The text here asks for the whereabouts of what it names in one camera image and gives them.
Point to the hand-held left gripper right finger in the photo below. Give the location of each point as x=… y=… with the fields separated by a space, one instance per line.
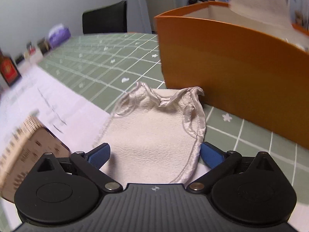
x=211 y=154

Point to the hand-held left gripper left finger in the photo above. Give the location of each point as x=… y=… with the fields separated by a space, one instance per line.
x=100 y=153

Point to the white satin-trimmed pouch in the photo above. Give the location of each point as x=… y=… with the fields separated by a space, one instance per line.
x=154 y=130

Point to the orange cardboard box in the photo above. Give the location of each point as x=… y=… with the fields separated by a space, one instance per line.
x=229 y=72

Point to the white cloth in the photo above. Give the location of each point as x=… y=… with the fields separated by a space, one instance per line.
x=260 y=2

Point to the wooden radio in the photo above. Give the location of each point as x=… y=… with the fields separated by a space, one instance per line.
x=36 y=145

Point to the green and white tablecloth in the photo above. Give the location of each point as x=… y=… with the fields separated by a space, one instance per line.
x=108 y=60

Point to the tall dark jar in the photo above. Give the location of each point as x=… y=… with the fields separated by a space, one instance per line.
x=44 y=46

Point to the small black jar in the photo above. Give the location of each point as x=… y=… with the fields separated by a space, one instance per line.
x=19 y=59

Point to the dark bottle with red label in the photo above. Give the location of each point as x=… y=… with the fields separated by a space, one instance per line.
x=8 y=70

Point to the purple tissue pack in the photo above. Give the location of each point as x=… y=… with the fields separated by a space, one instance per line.
x=59 y=35

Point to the small jar with red label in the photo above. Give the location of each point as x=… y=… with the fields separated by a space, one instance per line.
x=31 y=48

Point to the black chair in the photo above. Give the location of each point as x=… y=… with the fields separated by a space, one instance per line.
x=105 y=18

